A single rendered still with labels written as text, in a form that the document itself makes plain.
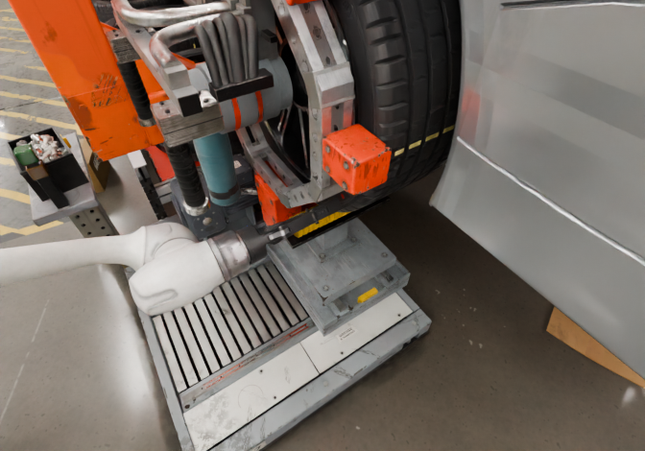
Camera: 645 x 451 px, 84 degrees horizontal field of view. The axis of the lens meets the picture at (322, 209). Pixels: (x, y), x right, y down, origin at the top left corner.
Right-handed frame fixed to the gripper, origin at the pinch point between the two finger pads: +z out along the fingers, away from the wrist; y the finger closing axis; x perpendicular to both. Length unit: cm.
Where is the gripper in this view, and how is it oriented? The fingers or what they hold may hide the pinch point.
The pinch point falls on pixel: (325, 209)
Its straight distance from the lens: 81.2
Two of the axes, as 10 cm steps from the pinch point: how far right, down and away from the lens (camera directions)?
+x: -3.9, -9.2, -0.9
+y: 3.9, -0.7, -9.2
